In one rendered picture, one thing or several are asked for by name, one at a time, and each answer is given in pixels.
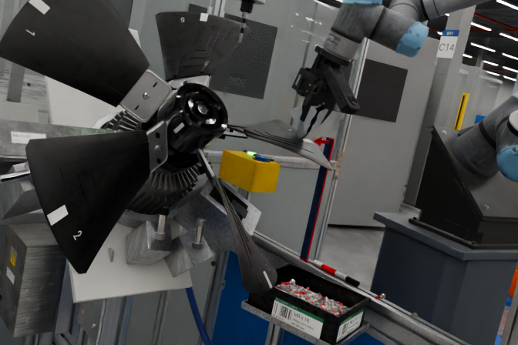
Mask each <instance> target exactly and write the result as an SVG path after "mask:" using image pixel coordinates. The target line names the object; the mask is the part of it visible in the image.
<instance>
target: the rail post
mask: <svg viewBox="0 0 518 345"><path fill-rule="evenodd" d="M227 251H228V250H226V251H224V252H222V253H221V254H219V255H217V254H215V258H214V261H215V262H216V266H213V269H212V274H211V278H210V285H209V289H208V293H207V300H206V304H205V308H204V312H203V319H202V321H203V325H204V327H205V330H206V331H207V335H208V337H209V339H210V335H211V331H212V327H213V323H214V316H215V312H216V308H217V301H218V297H219V293H220V286H221V282H222V278H223V274H224V267H225V263H226V258H227ZM197 345H204V342H203V340H202V338H201V336H200V335H199V339H198V343H197Z"/></svg>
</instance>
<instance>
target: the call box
mask: <svg viewBox="0 0 518 345"><path fill-rule="evenodd" d="M280 166H281V164H280V163H277V162H272V161H270V160H268V161H261V160H258V159H255V156H253V155H251V154H248V153H245V152H242V151H233V150H224V151H223V155H222V160H221V164H220V172H219V177H220V178H221V179H222V180H224V181H227V182H229V183H231V184H233V186H238V187H240V188H242V189H245V190H247V191H248V192H250V193H274V192H275V189H276V185H277V180H278V174H279V170H280Z"/></svg>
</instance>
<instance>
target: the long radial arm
mask: <svg viewBox="0 0 518 345"><path fill-rule="evenodd" d="M111 132H116V130H111V129H95V128H87V127H79V126H64V125H56V124H48V123H40V122H24V121H16V120H8V119H0V175H2V174H6V173H8V171H9V170H10V169H11V168H12V166H13V165H17V164H21V163H25V162H27V161H28V160H27V156H26V151H25V147H26V146H27V144H28V142H29V140H30V139H44V138H55V137H65V136H83V135H92V134H102V133H111Z"/></svg>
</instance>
